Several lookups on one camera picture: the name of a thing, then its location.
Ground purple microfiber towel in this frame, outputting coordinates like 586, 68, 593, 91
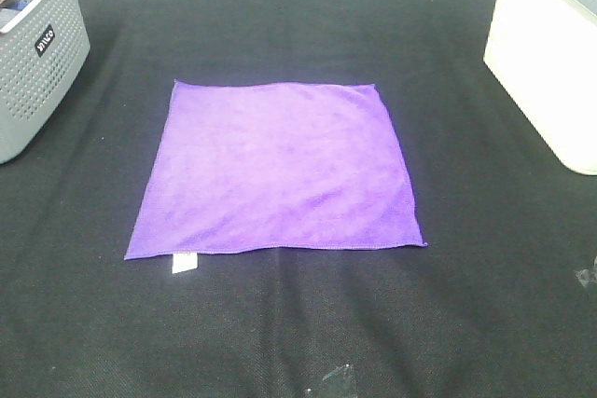
124, 81, 425, 260

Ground clear tape piece bottom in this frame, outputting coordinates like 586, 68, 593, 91
303, 364, 358, 398

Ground clear tape piece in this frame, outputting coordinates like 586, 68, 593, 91
575, 258, 597, 289
303, 364, 358, 398

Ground black table cloth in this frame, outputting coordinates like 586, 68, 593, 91
1, 0, 596, 397

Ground white plastic bin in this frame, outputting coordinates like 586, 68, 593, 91
483, 0, 596, 175

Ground grey perforated plastic basket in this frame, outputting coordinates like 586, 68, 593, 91
1, 0, 90, 163

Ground clear tape piece right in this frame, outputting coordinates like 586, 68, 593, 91
575, 258, 597, 289

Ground dark items inside basket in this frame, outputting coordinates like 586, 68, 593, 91
0, 0, 28, 28

